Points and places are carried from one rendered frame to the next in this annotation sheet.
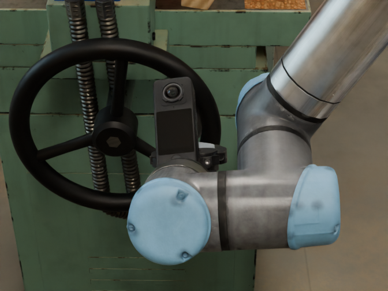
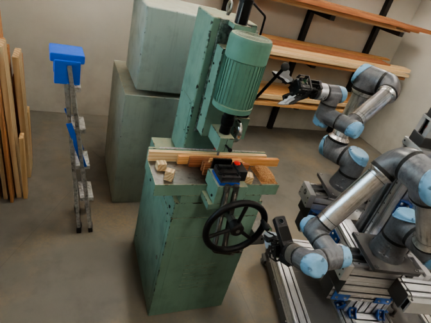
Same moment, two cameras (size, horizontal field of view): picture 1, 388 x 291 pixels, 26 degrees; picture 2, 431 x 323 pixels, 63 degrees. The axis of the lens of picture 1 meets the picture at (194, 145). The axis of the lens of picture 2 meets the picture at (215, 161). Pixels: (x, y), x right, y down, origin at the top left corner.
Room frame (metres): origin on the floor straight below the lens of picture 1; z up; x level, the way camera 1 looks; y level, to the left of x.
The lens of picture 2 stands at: (-0.01, 0.79, 1.75)
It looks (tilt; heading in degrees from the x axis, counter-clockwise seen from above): 30 degrees down; 332
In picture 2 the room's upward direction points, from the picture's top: 16 degrees clockwise
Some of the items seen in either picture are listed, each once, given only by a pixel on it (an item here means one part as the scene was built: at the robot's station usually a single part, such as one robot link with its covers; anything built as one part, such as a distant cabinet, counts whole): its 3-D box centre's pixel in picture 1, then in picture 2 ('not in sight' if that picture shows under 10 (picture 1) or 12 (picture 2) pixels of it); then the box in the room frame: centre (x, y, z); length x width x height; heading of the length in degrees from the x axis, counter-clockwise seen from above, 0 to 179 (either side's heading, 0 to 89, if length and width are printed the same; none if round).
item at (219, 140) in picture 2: not in sight; (220, 138); (1.28, 0.10, 1.03); 0.14 x 0.07 x 0.09; 179
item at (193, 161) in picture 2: not in sight; (213, 161); (1.24, 0.12, 0.92); 0.25 x 0.02 x 0.05; 89
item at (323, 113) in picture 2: not in sight; (326, 115); (1.15, -0.32, 1.25); 0.11 x 0.08 x 0.11; 24
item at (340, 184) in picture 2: not in sight; (346, 179); (1.18, -0.67, 0.87); 0.15 x 0.15 x 0.10
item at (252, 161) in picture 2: not in sight; (230, 161); (1.26, 0.03, 0.92); 0.54 x 0.02 x 0.04; 89
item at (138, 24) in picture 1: (104, 10); (225, 186); (1.07, 0.13, 0.91); 0.15 x 0.14 x 0.09; 89
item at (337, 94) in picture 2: not in sight; (333, 94); (1.17, -0.32, 1.35); 0.11 x 0.08 x 0.09; 89
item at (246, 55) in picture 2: not in sight; (241, 74); (1.26, 0.10, 1.35); 0.18 x 0.18 x 0.31
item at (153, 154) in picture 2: not in sight; (210, 157); (1.28, 0.12, 0.92); 0.60 x 0.02 x 0.05; 89
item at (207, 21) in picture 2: not in sight; (208, 89); (1.55, 0.10, 1.16); 0.22 x 0.22 x 0.72; 89
